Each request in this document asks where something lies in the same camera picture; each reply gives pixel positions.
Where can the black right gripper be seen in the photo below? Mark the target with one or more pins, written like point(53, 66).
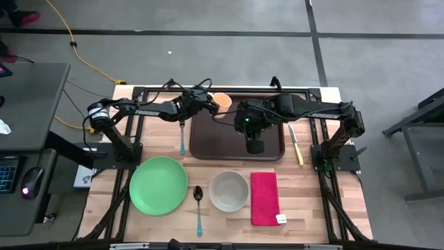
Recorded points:
point(255, 118)

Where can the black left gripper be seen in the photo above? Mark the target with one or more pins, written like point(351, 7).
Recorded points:
point(189, 106)

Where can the orange mug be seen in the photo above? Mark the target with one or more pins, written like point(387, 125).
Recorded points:
point(222, 101)

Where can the beige bowl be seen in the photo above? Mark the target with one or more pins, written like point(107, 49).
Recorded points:
point(229, 191)

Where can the red cloth napkin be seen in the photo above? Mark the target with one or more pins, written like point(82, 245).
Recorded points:
point(264, 198)

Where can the green plate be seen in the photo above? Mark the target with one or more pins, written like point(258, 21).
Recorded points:
point(157, 185)

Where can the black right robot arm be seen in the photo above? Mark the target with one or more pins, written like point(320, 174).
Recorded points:
point(326, 114)

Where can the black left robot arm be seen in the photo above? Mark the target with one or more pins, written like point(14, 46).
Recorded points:
point(149, 112)

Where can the dark brown serving tray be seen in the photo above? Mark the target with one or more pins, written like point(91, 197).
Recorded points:
point(222, 146)

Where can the white printed box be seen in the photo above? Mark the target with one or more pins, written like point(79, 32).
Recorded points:
point(83, 177)

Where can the dark grey metal cart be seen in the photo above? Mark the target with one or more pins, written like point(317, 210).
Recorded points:
point(415, 156)

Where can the grey desk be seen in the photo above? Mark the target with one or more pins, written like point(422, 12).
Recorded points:
point(31, 104)

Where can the black computer mouse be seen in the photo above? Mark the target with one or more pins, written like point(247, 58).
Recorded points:
point(32, 182)

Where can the person's foot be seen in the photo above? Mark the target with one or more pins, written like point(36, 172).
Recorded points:
point(26, 18)
point(6, 53)

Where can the white crumpled tissue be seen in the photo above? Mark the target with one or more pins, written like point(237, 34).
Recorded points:
point(4, 127)

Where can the backlit keyboard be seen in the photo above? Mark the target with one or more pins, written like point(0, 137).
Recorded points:
point(7, 175)

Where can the person's leg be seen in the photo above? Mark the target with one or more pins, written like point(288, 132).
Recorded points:
point(7, 5)

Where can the black aluminium table frame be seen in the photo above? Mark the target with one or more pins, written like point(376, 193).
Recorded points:
point(243, 90)

